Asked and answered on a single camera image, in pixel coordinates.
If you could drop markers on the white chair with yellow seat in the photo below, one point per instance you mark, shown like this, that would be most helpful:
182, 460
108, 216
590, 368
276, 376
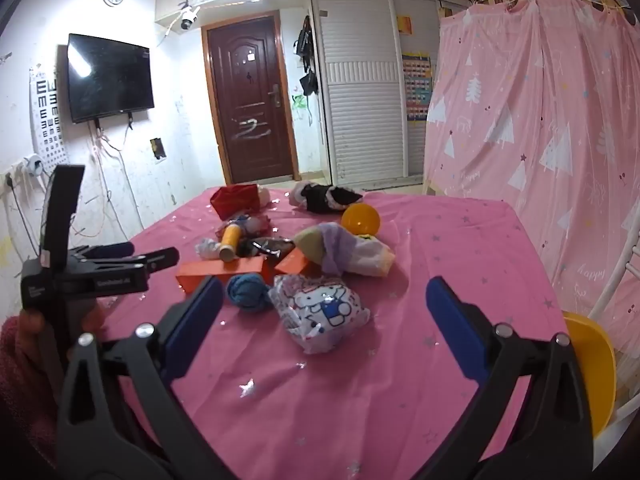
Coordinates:
595, 360

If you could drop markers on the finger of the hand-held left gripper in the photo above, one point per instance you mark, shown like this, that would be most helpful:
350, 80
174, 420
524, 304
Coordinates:
160, 257
115, 249

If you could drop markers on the white security camera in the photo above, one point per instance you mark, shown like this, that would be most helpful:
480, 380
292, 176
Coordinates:
189, 20

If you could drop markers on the round white wall device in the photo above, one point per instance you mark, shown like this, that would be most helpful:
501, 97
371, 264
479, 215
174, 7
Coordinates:
34, 164

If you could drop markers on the tan sponge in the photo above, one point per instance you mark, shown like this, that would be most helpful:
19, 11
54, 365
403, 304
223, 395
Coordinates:
310, 242

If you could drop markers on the pink star tablecloth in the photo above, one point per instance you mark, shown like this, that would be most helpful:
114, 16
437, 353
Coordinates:
400, 385

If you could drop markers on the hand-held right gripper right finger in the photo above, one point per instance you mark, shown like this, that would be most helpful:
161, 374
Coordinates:
455, 325

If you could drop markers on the orange wall sticker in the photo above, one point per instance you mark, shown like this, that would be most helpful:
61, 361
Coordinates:
405, 25

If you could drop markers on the white power strip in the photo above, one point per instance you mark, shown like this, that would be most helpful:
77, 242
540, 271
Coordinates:
17, 174

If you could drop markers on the orange cardboard box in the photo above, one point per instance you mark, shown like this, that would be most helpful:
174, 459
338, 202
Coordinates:
210, 270

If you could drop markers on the eye chart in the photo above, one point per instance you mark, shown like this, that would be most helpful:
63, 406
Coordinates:
45, 125

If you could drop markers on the person's left hand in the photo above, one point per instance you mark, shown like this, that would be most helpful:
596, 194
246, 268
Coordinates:
95, 320

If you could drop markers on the bed with pink cover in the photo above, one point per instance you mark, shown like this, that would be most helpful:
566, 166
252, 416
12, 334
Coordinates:
550, 110

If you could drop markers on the brown snack wrapper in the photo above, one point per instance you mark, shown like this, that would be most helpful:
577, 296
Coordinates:
265, 247

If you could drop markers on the blue and white snack wrapper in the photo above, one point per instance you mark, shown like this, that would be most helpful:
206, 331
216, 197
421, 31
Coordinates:
250, 224

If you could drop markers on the open wall outlet box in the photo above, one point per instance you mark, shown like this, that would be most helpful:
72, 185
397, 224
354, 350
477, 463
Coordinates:
157, 149

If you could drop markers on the white paper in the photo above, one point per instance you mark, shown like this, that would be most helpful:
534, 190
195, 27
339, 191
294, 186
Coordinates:
207, 249

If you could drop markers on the black hanging bag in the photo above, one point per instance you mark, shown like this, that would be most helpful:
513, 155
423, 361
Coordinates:
309, 84
305, 37

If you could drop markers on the cartoon cat plastic bag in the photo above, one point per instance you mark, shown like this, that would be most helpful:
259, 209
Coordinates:
315, 310

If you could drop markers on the black and white cloth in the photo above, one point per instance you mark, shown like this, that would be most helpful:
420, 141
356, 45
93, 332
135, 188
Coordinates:
325, 197

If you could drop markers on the colourful grid wall poster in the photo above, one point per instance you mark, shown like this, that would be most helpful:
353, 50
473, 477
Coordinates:
417, 90

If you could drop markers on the red snack bag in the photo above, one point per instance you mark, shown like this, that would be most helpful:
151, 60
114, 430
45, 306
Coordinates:
235, 200

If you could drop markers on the white louvered wardrobe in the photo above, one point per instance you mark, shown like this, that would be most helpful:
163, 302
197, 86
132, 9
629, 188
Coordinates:
365, 110

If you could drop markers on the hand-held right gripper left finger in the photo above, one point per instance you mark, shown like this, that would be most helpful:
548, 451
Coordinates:
200, 320

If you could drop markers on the yellow plastic ball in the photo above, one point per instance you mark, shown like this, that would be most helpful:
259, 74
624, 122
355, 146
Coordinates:
360, 217

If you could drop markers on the blue sock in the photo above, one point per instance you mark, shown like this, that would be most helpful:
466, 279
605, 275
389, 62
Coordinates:
247, 292

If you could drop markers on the wall-mounted black television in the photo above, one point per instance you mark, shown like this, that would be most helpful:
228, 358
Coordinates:
110, 77

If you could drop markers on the small orange block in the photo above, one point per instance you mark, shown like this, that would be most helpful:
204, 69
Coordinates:
290, 262

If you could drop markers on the purple and beige cloth bundle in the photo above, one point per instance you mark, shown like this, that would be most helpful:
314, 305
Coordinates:
335, 245

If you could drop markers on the dark brown door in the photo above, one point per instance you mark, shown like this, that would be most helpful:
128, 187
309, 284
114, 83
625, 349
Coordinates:
250, 110

